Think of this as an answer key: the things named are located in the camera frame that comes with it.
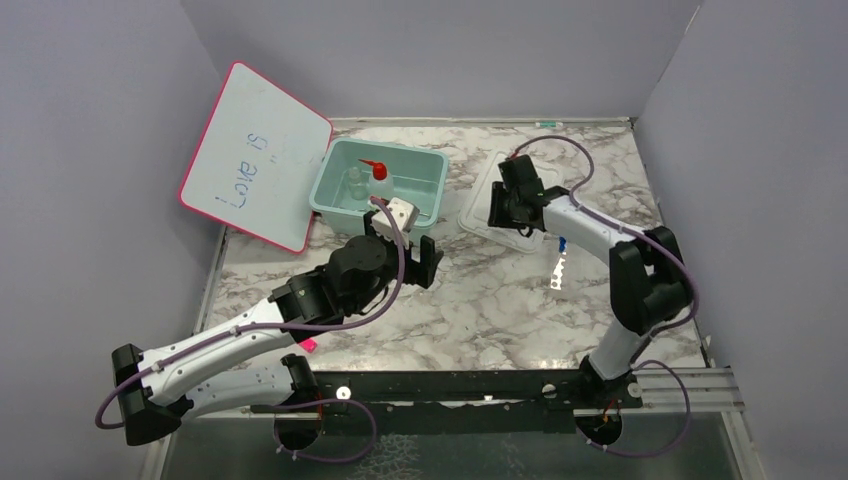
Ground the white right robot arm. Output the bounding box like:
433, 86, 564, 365
488, 155, 695, 407

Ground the pink framed whiteboard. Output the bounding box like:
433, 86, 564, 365
178, 62, 333, 253

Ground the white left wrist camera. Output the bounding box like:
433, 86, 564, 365
370, 197, 420, 248

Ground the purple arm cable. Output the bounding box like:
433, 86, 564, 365
94, 195, 407, 464
508, 135, 701, 460

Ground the white squeeze bottle red nozzle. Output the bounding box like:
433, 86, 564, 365
360, 159, 395, 200

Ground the teal plastic bin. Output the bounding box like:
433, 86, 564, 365
309, 137, 449, 241

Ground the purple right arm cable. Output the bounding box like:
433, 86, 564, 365
508, 135, 701, 460

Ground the pink highlighter marker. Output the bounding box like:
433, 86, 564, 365
298, 339, 317, 353

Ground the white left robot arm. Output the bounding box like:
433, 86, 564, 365
107, 234, 444, 446

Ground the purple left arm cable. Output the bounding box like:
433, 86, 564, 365
94, 195, 407, 464

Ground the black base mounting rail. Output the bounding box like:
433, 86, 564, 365
182, 354, 644, 439

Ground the small clear glass jar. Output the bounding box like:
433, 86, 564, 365
345, 166, 369, 201

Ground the white plastic bin lid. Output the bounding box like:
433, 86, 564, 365
457, 151, 544, 254

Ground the clear plastic test tube rack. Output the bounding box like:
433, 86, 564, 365
549, 245, 567, 291

